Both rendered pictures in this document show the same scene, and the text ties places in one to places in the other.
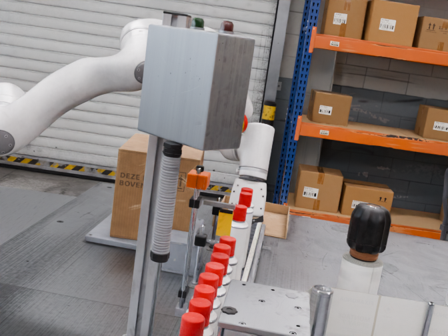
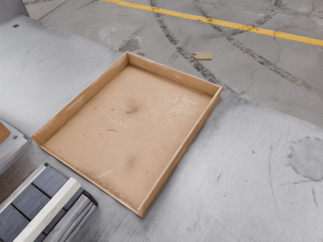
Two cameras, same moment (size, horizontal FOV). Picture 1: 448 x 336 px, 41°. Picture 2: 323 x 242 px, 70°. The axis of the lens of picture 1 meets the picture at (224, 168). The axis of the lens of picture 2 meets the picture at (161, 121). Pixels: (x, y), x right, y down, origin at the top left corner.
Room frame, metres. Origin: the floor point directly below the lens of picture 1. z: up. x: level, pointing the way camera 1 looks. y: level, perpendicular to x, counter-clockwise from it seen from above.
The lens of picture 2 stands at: (1.91, -0.34, 1.22)
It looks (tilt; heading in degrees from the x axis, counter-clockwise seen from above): 53 degrees down; 32
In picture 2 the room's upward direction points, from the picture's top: 6 degrees counter-clockwise
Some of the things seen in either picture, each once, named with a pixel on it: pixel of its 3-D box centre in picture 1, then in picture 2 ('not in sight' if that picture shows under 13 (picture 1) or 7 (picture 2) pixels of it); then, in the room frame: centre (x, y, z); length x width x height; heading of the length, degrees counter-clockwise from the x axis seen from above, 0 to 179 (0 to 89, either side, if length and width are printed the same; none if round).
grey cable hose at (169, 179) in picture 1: (166, 203); not in sight; (0.99, 0.09, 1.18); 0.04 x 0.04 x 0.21
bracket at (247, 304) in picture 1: (267, 308); not in sight; (0.71, -0.08, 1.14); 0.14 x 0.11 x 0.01; 174
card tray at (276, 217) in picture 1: (253, 215); (132, 116); (2.14, -0.13, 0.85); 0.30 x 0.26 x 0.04; 174
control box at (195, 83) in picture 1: (195, 86); not in sight; (1.05, 0.07, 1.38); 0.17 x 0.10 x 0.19; 49
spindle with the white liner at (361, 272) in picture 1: (359, 273); not in sight; (1.19, -0.31, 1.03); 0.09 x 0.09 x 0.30
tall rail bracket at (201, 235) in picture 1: (207, 256); not in sight; (1.48, 0.01, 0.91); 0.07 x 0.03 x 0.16; 84
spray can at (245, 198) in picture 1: (240, 230); not in sight; (1.52, -0.07, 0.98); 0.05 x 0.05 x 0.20
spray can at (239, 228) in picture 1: (235, 246); not in sight; (1.39, -0.05, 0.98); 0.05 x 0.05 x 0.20
